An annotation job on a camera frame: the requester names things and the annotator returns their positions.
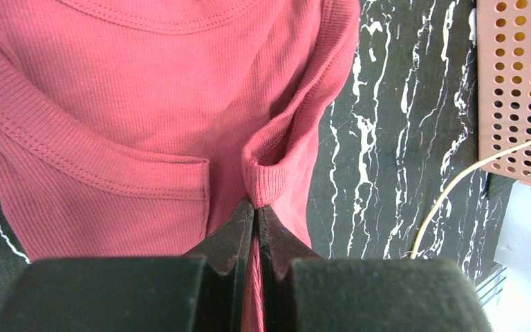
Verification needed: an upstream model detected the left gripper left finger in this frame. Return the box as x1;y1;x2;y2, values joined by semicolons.
184;199;254;277

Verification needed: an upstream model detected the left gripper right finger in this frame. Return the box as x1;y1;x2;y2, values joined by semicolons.
256;205;322;282

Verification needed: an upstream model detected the maroon garment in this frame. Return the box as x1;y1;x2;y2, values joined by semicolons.
0;0;362;332

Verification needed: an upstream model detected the pink laundry basket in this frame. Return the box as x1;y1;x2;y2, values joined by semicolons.
476;0;531;185

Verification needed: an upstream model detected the beige drawstring cord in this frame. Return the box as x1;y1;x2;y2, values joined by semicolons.
409;130;531;261

